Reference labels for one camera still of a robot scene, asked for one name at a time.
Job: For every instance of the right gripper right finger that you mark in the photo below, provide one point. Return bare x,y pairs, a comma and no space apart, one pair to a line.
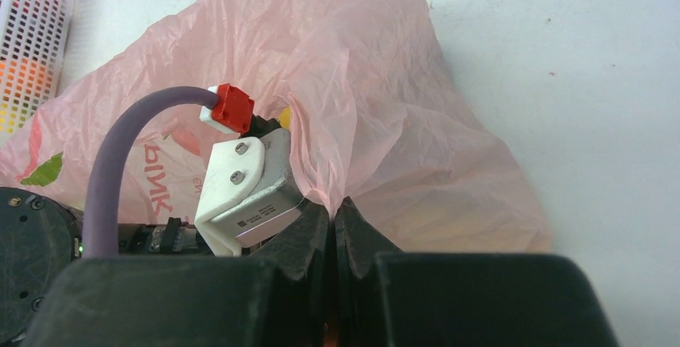
388,297

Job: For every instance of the yellow fake fruit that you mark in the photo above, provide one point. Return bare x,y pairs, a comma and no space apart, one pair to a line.
285,118

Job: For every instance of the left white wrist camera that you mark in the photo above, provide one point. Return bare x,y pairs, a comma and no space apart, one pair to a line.
249,194

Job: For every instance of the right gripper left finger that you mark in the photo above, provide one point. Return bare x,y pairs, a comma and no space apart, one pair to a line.
273,297

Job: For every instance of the pink plastic bag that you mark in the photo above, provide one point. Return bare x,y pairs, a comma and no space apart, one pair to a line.
374,117

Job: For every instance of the white plastic basket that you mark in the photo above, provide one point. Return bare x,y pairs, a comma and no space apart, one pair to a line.
33,39

